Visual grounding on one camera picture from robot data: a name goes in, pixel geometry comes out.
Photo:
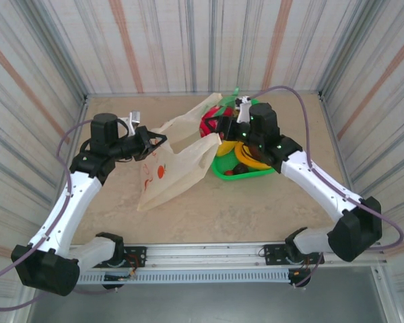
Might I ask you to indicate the red fake fruit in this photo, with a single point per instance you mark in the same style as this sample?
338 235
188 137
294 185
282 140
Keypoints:
212 112

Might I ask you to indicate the cream plastic bag orange print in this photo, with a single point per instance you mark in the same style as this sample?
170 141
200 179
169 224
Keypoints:
175 175

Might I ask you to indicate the green plastic basket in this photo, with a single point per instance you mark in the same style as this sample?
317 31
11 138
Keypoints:
235 177

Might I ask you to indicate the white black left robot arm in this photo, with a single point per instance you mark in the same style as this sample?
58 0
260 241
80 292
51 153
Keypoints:
77 198

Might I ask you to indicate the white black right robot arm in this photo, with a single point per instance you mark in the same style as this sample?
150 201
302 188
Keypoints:
316 178

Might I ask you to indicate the yellow fake mango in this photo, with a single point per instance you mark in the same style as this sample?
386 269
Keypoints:
227 148

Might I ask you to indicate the yellow fake banana bunch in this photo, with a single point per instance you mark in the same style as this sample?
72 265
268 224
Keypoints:
242 156

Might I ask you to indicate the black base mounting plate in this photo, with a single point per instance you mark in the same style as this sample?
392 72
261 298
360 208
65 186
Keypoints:
138 252
272 252

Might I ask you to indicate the grey metal panel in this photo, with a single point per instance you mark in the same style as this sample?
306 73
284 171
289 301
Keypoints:
205 306

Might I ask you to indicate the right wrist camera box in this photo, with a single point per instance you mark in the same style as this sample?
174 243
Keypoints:
244 111

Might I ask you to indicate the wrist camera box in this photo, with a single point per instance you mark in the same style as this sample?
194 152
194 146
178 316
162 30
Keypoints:
244 111
134 118

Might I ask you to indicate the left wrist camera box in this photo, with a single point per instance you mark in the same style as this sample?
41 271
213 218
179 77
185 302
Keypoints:
134 118

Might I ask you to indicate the aluminium mounting rail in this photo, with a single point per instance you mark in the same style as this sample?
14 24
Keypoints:
205 252

